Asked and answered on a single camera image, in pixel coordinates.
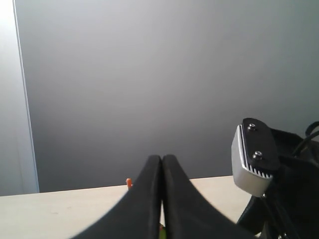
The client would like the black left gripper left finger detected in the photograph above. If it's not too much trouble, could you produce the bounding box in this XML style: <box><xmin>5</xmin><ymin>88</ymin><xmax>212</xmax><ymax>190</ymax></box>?
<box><xmin>75</xmin><ymin>155</ymin><xmax>162</xmax><ymax>239</ymax></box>

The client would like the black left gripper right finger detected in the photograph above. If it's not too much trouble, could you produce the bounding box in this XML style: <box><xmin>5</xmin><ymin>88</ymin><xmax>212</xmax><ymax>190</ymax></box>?
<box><xmin>162</xmin><ymin>155</ymin><xmax>255</xmax><ymax>239</ymax></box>

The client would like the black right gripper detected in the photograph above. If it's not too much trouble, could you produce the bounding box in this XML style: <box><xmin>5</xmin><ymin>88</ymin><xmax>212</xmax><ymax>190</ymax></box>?
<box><xmin>237</xmin><ymin>128</ymin><xmax>319</xmax><ymax>239</ymax></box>

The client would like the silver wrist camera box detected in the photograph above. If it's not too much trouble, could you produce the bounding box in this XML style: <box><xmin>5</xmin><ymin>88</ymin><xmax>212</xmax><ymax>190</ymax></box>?
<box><xmin>231</xmin><ymin>118</ymin><xmax>280</xmax><ymax>197</ymax></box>

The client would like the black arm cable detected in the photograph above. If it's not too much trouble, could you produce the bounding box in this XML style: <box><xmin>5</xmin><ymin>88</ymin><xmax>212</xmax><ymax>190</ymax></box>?
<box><xmin>291</xmin><ymin>120</ymin><xmax>319</xmax><ymax>159</ymax></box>

